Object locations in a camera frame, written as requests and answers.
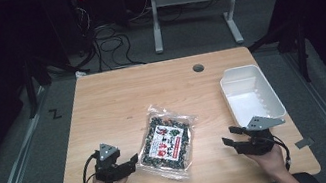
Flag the grey table cable grommet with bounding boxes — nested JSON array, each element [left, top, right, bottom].
[[191, 62, 206, 74]]

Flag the white plastic bin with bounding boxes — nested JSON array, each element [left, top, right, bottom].
[[216, 59, 289, 132]]

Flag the white plug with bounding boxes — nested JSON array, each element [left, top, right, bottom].
[[74, 69, 88, 79]]

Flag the person's right hand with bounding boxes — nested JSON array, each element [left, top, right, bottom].
[[244, 142, 291, 183]]

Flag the black floor cables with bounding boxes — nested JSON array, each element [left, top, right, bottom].
[[66, 0, 148, 77]]

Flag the black metal stand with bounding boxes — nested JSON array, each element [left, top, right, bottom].
[[11, 49, 87, 121], [243, 17, 316, 92]]

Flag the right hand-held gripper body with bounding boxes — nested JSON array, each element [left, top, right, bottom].
[[230, 111, 291, 161]]

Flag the clear packet of dried seaweed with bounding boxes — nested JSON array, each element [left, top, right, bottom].
[[127, 96, 208, 183]]

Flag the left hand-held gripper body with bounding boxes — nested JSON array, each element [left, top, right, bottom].
[[89, 140, 127, 183]]

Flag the grey tape strip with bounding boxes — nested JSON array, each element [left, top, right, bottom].
[[293, 136, 316, 150]]

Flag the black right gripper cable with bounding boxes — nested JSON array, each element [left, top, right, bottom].
[[254, 132, 297, 183]]

